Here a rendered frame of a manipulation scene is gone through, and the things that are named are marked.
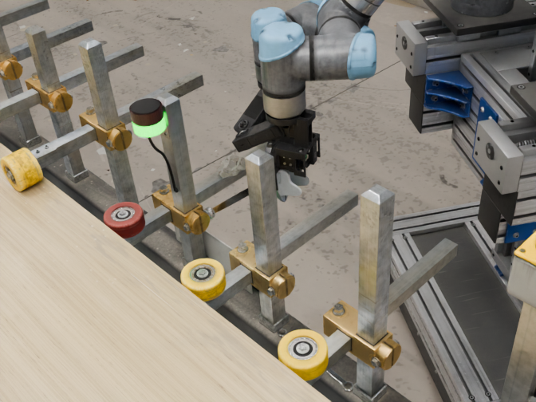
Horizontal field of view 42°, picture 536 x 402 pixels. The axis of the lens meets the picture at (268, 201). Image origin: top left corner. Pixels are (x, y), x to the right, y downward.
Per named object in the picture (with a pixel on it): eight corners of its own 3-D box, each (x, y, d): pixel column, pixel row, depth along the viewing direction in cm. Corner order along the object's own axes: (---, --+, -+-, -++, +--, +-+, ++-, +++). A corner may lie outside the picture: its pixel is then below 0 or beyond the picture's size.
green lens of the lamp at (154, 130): (153, 116, 134) (151, 106, 133) (172, 127, 131) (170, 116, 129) (127, 129, 131) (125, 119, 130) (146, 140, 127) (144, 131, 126)
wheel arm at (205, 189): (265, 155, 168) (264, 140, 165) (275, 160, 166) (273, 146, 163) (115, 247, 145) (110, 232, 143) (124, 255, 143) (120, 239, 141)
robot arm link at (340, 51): (372, 14, 120) (308, 17, 121) (378, 45, 111) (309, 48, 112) (371, 56, 125) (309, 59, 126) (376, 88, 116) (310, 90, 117)
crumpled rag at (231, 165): (236, 152, 162) (235, 144, 161) (256, 163, 158) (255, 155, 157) (206, 170, 158) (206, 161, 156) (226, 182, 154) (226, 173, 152)
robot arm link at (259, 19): (296, 10, 145) (266, 25, 141) (299, 58, 152) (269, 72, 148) (271, 1, 150) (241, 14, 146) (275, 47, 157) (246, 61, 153)
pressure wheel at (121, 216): (137, 235, 152) (127, 194, 145) (159, 252, 147) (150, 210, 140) (106, 254, 148) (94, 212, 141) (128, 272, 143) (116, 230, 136)
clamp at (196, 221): (172, 201, 157) (169, 183, 153) (211, 227, 149) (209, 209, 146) (152, 213, 154) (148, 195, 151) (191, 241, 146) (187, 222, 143)
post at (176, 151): (199, 269, 162) (167, 88, 132) (210, 277, 160) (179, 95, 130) (188, 277, 160) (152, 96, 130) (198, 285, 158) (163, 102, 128)
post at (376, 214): (368, 383, 131) (376, 179, 100) (383, 394, 128) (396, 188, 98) (356, 395, 129) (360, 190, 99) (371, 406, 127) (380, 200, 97)
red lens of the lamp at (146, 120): (151, 104, 132) (148, 94, 131) (170, 116, 129) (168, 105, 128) (124, 118, 129) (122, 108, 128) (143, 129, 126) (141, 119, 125)
